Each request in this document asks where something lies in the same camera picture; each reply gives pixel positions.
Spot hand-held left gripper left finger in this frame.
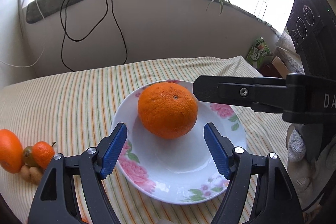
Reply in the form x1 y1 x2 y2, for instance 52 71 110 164
28 122 128 224

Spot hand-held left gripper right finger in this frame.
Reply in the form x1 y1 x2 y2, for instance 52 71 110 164
203 122 305 224

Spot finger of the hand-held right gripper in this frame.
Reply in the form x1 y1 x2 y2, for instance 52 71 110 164
192 75 287 113

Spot white floral plate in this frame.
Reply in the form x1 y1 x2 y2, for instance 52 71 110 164
111 80 247 205

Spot large orange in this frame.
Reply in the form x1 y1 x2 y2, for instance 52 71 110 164
138 83 198 140

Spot bumpy orange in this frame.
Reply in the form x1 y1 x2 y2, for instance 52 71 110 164
0 129 24 174

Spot person's right hand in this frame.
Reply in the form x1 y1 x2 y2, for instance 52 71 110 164
287 125 319 210

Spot white lace cloth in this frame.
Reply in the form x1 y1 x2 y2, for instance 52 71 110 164
276 31 305 75

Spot brown box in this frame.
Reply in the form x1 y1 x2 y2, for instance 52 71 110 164
262 56 288 79

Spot green package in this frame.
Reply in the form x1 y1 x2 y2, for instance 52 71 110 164
247 37 271 68

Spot striped tablecloth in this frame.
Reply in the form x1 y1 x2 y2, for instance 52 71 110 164
0 56 292 224

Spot small tangerine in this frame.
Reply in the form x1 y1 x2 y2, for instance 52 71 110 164
32 141 56 170

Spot brown kiwi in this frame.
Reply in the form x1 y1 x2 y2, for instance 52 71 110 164
28 166 44 186

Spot green kiwi fruit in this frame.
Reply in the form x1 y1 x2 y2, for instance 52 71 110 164
22 146 40 168

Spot small brown fruit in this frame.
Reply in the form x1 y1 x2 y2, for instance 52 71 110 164
20 165 31 180

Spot black cable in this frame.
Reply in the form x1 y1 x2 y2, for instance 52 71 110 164
60 0 129 72

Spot white cable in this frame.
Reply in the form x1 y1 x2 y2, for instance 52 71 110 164
0 0 46 68

